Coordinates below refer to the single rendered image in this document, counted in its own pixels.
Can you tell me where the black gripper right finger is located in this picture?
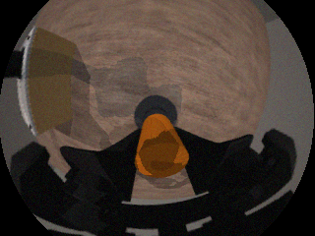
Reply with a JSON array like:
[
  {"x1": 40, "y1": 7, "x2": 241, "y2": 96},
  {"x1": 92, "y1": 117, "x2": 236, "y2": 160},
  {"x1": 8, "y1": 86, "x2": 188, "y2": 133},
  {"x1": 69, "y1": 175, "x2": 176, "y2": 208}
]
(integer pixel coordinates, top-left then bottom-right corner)
[{"x1": 173, "y1": 126, "x2": 253, "y2": 196}]

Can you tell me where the orange knob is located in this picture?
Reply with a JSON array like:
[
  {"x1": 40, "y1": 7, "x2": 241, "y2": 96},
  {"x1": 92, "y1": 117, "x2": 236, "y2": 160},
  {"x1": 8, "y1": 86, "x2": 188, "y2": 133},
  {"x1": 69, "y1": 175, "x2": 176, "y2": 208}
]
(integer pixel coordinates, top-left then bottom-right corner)
[{"x1": 134, "y1": 114, "x2": 189, "y2": 178}]

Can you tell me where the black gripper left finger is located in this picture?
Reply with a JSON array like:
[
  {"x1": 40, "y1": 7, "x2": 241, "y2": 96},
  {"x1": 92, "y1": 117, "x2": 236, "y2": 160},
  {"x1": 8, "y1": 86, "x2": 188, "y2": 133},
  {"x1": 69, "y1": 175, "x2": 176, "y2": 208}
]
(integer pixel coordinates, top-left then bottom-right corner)
[{"x1": 59, "y1": 129, "x2": 142, "y2": 202}]

